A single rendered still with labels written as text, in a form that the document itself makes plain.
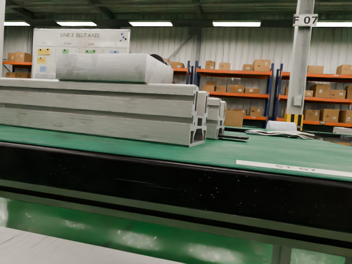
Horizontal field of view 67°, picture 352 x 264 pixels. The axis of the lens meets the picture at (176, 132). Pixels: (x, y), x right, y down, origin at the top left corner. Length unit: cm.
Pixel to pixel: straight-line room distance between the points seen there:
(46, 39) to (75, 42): 47
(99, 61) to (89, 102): 6
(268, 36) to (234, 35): 128
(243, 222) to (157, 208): 11
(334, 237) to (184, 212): 18
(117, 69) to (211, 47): 1110
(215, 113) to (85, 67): 26
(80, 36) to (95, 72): 374
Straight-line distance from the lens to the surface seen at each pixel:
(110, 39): 393
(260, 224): 36
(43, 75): 77
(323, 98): 1035
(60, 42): 433
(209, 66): 1038
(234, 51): 1142
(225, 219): 35
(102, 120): 42
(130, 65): 40
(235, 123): 258
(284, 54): 1147
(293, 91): 639
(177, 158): 25
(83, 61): 44
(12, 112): 55
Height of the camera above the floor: 82
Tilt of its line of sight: 3 degrees down
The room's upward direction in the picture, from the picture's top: 5 degrees clockwise
